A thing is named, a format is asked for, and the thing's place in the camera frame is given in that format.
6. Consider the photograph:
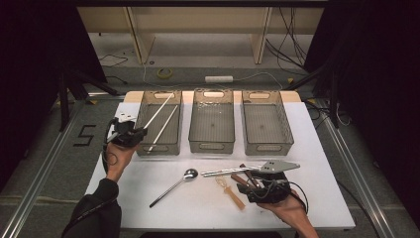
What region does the long black floor cable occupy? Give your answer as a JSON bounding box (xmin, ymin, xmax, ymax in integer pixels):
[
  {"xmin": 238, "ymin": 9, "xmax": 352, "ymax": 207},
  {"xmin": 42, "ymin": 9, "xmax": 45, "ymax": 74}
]
[{"xmin": 336, "ymin": 179, "xmax": 381, "ymax": 238}]

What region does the dark curtain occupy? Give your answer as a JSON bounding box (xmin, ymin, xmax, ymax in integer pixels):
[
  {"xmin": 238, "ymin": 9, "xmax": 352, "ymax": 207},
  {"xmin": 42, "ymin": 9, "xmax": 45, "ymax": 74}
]
[
  {"xmin": 303, "ymin": 0, "xmax": 420, "ymax": 219},
  {"xmin": 0, "ymin": 0, "xmax": 107, "ymax": 191}
]

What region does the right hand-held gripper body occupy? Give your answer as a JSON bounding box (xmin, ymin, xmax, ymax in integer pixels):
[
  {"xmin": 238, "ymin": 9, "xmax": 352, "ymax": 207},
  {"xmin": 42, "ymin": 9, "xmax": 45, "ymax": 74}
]
[{"xmin": 247, "ymin": 161, "xmax": 301, "ymax": 204}]

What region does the metal floor rail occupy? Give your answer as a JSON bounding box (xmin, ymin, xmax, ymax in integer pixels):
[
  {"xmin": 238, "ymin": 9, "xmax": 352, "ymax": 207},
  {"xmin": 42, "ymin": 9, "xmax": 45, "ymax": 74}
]
[
  {"xmin": 316, "ymin": 98, "xmax": 397, "ymax": 238},
  {"xmin": 0, "ymin": 98, "xmax": 87, "ymax": 238}
]

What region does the light wooden shelf unit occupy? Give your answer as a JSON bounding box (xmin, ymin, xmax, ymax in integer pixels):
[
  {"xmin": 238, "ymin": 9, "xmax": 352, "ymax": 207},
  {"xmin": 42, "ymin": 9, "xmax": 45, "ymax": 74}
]
[{"xmin": 77, "ymin": 6, "xmax": 325, "ymax": 65}]

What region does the metal spoon with black handle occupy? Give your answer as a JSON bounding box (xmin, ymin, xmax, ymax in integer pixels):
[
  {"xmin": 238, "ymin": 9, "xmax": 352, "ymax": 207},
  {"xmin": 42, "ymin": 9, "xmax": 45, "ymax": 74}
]
[{"xmin": 149, "ymin": 168, "xmax": 199, "ymax": 208}]

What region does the thin black floor cable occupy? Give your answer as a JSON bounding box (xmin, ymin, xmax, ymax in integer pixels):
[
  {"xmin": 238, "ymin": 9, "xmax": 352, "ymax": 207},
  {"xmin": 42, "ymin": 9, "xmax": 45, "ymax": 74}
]
[{"xmin": 98, "ymin": 54, "xmax": 129, "ymax": 85}]

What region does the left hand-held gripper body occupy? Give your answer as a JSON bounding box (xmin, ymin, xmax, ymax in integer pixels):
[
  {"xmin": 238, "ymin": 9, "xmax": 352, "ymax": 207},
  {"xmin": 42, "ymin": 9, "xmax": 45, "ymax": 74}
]
[{"xmin": 108, "ymin": 112, "xmax": 144, "ymax": 149}]

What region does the bundle of black cables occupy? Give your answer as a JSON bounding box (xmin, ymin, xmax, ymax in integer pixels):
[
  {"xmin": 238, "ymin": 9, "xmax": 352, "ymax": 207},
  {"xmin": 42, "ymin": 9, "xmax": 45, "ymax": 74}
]
[{"xmin": 265, "ymin": 8, "xmax": 309, "ymax": 71}]

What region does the hand-held gripper black cable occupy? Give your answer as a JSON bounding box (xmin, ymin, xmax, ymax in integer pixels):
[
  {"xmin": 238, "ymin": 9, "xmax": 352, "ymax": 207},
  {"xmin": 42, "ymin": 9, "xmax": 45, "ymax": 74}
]
[
  {"xmin": 257, "ymin": 179, "xmax": 310, "ymax": 214},
  {"xmin": 102, "ymin": 118, "xmax": 121, "ymax": 175}
]

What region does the left hand-held gripper black cable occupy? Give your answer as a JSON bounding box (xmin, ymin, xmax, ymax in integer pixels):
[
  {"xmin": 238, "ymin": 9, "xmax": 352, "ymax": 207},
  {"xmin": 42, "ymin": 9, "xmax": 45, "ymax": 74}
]
[{"xmin": 102, "ymin": 118, "xmax": 121, "ymax": 175}]

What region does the grey translucent plastic bin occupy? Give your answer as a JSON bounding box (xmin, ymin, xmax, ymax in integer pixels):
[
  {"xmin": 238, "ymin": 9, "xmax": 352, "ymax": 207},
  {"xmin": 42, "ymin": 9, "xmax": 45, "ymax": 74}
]
[
  {"xmin": 130, "ymin": 90, "xmax": 183, "ymax": 157},
  {"xmin": 241, "ymin": 90, "xmax": 295, "ymax": 157},
  {"xmin": 188, "ymin": 88, "xmax": 236, "ymax": 155}
]

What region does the wooden spoon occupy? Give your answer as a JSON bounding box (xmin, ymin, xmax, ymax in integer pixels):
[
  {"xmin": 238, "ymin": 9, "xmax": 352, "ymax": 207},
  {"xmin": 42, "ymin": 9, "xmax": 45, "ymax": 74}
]
[{"xmin": 215, "ymin": 175, "xmax": 247, "ymax": 211}]

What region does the person's right hand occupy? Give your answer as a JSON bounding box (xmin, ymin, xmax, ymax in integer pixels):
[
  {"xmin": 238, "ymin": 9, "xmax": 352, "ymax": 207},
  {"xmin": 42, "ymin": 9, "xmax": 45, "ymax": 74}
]
[{"xmin": 257, "ymin": 194, "xmax": 309, "ymax": 230}]

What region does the wooden-handled metal knife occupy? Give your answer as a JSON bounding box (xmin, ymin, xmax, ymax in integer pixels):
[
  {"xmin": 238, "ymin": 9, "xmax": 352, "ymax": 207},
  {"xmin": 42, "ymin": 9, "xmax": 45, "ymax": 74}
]
[{"xmin": 230, "ymin": 174, "xmax": 256, "ymax": 191}]

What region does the white table cover board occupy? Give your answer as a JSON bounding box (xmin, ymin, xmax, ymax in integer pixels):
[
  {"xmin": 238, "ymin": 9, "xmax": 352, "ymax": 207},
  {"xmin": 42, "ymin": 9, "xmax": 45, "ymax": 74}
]
[{"xmin": 84, "ymin": 101, "xmax": 357, "ymax": 231}]

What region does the right hand-held gripper black cable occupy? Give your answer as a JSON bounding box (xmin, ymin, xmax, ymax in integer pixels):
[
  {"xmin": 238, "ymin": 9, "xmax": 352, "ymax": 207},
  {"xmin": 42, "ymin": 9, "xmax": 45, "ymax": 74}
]
[{"xmin": 257, "ymin": 179, "xmax": 310, "ymax": 214}]

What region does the person's left hand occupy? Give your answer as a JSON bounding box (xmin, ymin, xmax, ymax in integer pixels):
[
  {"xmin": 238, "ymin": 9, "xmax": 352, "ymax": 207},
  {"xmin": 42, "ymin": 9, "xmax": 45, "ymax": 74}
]
[{"xmin": 104, "ymin": 142, "xmax": 140, "ymax": 181}]

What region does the white power cable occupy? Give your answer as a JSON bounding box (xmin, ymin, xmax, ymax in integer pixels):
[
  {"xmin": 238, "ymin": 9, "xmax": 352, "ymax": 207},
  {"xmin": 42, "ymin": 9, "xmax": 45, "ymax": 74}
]
[{"xmin": 142, "ymin": 62, "xmax": 285, "ymax": 91}]

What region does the black metal stand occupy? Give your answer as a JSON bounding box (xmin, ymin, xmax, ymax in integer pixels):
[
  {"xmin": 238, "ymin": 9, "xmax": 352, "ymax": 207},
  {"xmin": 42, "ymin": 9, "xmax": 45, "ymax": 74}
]
[
  {"xmin": 57, "ymin": 68, "xmax": 121, "ymax": 132},
  {"xmin": 283, "ymin": 62, "xmax": 342, "ymax": 129}
]

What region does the white power strip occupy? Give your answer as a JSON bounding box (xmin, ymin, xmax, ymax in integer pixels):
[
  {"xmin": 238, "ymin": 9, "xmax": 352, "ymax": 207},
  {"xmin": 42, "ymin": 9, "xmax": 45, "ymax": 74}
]
[{"xmin": 204, "ymin": 75, "xmax": 234, "ymax": 84}]

